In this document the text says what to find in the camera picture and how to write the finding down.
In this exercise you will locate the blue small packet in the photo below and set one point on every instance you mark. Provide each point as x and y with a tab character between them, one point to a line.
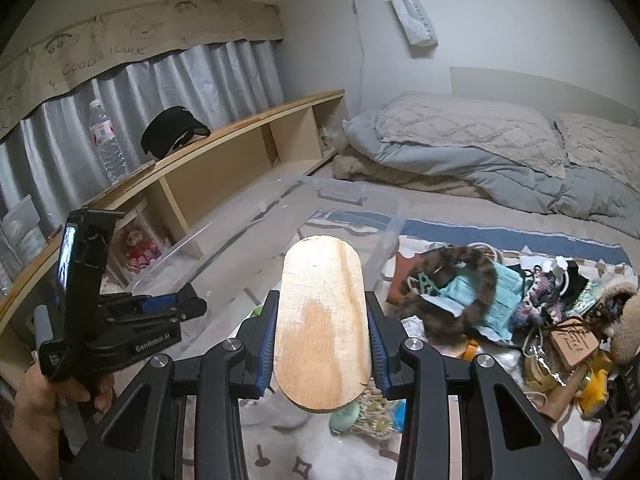
398	416

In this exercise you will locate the teal face mask pack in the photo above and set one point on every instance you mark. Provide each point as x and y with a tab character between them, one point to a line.
510	295

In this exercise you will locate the yellow small toy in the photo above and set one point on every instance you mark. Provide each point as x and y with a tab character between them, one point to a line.
596	390

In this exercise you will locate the clear water bottle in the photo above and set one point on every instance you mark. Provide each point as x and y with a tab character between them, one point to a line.
107	145

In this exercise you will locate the beige printed curtain valance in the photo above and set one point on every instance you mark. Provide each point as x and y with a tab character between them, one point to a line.
125	45

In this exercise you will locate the brown hair claw clip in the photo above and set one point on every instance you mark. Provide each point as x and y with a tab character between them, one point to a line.
610	435

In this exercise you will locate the brown fleece blanket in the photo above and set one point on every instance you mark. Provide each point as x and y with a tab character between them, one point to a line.
400	177

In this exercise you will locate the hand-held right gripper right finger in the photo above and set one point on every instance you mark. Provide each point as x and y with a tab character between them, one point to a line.
378	355

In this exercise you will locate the leopard print scrunchie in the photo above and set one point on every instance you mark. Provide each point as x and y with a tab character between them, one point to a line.
450	310

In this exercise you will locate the brown fluffy plush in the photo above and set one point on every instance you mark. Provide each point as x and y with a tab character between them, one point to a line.
627	330

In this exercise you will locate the beige quilted pillow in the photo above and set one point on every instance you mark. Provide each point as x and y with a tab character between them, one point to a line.
605	150
470	130

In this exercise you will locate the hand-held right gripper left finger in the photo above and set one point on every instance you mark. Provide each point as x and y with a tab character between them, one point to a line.
267	355

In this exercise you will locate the mint green small item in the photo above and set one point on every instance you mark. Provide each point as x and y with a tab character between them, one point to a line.
346	417

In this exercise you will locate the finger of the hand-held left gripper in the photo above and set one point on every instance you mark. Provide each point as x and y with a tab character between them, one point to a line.
160	303
145	320

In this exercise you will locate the white headboard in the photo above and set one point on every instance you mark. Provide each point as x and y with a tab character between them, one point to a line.
540	90

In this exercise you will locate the purple knitted pouch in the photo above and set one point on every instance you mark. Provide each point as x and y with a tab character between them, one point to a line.
540	292

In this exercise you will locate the grey curtain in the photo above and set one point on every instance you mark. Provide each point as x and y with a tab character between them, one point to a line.
150	95

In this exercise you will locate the white plastic container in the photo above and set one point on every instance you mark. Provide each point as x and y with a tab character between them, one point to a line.
25	232

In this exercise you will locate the brown engraved tag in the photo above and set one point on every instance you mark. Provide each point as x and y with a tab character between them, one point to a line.
575	342

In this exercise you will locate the clear plastic storage box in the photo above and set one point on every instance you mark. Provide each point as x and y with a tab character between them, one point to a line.
345	194

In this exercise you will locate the oval wooden board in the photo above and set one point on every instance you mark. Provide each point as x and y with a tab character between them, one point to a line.
322	320

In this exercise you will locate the red doll in clear case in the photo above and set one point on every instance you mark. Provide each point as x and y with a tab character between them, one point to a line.
137	252

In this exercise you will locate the wooden shelf unit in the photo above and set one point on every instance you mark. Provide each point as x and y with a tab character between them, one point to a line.
225	165

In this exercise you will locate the white hanging bag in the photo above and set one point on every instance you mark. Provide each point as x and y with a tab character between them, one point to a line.
412	17

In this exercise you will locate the blue-grey duvet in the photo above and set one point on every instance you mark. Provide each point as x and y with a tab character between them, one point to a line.
540	195

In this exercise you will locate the person's left hand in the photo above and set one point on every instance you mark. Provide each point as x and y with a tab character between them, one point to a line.
40	410

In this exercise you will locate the cartoon printed blanket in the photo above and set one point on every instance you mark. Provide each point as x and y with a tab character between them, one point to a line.
450	455

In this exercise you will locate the black visor cap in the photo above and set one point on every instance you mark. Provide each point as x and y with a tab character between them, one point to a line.
170	130

